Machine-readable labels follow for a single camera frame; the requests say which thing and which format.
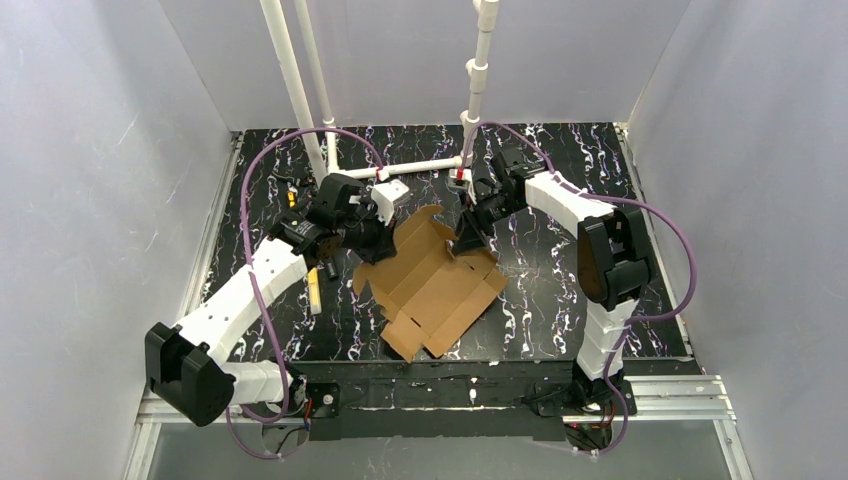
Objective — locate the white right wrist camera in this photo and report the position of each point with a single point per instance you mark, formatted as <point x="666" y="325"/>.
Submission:
<point x="461" y="182"/>

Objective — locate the white PVC pipe frame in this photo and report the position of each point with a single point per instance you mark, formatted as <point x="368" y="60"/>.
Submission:
<point x="383" y="63"/>

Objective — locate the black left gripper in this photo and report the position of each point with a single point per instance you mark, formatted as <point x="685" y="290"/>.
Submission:
<point x="374" y="240"/>

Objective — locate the black small tool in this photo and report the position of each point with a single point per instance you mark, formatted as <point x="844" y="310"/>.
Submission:
<point x="296" y="181"/>

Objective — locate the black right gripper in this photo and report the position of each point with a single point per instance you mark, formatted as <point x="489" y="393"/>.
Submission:
<point x="474" y="221"/>

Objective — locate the aluminium front rail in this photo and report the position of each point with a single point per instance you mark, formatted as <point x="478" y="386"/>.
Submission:
<point x="453" y="428"/>

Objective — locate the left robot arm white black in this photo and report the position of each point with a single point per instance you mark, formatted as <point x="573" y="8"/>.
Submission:
<point x="187" y="364"/>

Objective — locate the brown cardboard box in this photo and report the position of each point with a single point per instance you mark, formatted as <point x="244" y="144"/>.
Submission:
<point x="429" y="296"/>

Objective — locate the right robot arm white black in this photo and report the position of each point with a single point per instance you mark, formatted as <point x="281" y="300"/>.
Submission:
<point x="615" y="260"/>

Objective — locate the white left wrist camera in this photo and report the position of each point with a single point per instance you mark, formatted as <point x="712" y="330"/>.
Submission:
<point x="387" y="196"/>

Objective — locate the white yellow marker pen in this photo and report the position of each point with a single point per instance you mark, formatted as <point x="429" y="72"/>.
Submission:
<point x="313" y="290"/>

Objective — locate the yellow black screwdriver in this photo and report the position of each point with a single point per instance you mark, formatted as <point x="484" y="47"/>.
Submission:
<point x="292" y="198"/>

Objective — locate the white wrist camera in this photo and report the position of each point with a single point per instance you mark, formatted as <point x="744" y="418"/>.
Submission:
<point x="387" y="196"/>
<point x="461" y="182"/>

